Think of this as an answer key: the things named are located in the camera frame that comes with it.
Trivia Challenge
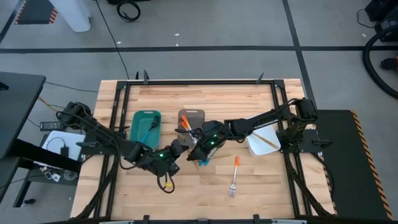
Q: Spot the black power adapter brick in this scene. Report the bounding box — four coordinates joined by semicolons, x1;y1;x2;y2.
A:
39;121;63;132

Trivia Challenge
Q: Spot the black equipment case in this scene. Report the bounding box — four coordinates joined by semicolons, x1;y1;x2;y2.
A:
364;0;398;43

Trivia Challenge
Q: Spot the black desk top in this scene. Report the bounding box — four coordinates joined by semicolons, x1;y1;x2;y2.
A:
0;71;47;160

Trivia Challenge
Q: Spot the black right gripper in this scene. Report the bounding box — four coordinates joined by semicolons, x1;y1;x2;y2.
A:
187;136;224;162

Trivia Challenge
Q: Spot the black aluminium table frame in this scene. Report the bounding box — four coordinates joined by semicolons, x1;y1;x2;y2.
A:
76;79;335;220

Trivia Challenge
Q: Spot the grey floor cable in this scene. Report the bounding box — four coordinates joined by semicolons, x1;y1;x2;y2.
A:
44;81;99;93

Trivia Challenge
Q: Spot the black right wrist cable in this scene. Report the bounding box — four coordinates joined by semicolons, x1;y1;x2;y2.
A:
175;126;205;136

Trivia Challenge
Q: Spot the coiled black cable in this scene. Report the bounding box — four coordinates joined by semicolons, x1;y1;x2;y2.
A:
116;1;142;23

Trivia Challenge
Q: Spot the dark shoe-like object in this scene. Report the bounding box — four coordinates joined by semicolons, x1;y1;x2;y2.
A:
381;57;398;71

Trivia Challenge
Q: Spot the black hazard-striped platform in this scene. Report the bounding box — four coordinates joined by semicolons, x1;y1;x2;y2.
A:
310;108;394;221

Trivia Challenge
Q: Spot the white paper sheet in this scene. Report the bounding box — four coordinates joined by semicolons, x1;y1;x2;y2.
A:
42;130;82;161

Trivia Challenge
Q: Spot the black desk support beam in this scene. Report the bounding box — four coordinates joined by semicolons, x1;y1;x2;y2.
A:
0;138;82;208

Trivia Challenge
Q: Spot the white tagged cable bundle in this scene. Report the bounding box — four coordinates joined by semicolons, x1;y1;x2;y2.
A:
39;166;62;184

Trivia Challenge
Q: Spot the white plastic bin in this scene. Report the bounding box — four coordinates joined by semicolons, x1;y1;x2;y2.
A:
245;116;282;157

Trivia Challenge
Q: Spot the black hazard-striped floor mat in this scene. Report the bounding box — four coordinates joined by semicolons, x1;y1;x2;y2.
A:
14;0;59;26

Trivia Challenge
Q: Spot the grey translucent plastic bin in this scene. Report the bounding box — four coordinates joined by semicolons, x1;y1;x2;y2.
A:
177;108;206;147

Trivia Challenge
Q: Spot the long black floor cable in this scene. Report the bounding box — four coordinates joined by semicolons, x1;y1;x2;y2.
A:
95;0;131;80

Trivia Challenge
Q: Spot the yellow floor cable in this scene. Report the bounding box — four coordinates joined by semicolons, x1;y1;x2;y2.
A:
37;95;59;112

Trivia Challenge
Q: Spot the clear round lid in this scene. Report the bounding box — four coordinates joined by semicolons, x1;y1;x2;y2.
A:
63;169;78;182

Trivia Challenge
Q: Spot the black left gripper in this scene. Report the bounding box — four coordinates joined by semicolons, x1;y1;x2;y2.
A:
154;139;190;177

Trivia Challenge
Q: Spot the white pillar base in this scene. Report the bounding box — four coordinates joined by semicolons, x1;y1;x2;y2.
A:
49;0;91;33

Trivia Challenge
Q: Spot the thick black hose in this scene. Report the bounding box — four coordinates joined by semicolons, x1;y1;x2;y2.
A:
362;26;398;100

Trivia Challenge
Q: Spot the teal plastic bin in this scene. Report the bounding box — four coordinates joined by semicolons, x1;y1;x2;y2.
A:
129;110;162;150

